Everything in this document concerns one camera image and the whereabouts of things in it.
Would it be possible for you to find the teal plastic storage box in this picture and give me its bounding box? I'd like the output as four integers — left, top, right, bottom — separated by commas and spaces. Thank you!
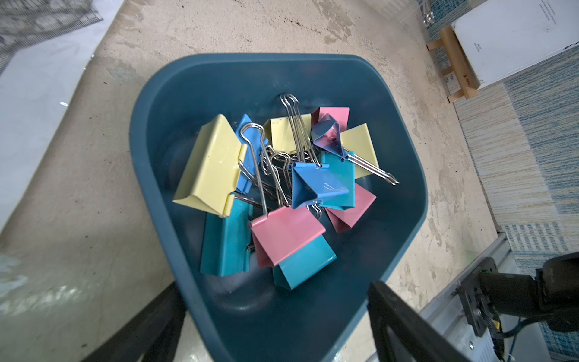
129, 54, 428, 361

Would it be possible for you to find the yellow binder clip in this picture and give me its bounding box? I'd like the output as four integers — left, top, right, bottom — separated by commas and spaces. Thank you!
263, 116, 296, 154
340, 123, 379, 167
173, 114, 247, 218

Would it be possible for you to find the white binder folder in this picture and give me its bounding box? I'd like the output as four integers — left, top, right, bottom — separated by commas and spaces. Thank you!
452, 0, 578, 88

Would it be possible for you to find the pink binder clip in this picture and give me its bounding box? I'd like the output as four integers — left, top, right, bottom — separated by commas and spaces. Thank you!
311, 107, 350, 132
325, 184, 376, 233
239, 121, 327, 268

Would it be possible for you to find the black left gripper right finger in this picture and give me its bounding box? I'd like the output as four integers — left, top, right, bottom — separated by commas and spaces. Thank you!
367, 281, 467, 361

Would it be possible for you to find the wooden binder stand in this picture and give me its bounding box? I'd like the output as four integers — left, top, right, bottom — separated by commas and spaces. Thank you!
426, 25, 480, 103

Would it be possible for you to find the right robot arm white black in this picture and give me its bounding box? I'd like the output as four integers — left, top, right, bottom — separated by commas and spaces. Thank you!
367, 253, 578, 361

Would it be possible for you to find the white packaged item flat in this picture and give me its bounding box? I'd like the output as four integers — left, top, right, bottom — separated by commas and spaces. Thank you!
1, 1, 123, 225

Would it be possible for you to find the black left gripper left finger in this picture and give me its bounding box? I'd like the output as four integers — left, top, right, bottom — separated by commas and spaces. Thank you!
84, 283, 187, 361

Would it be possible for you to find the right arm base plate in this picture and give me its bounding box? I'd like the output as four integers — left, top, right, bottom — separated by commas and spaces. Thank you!
457, 257, 498, 337

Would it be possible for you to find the blue binder clip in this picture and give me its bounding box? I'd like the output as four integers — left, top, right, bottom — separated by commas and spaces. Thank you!
235, 114, 262, 195
280, 93, 349, 209

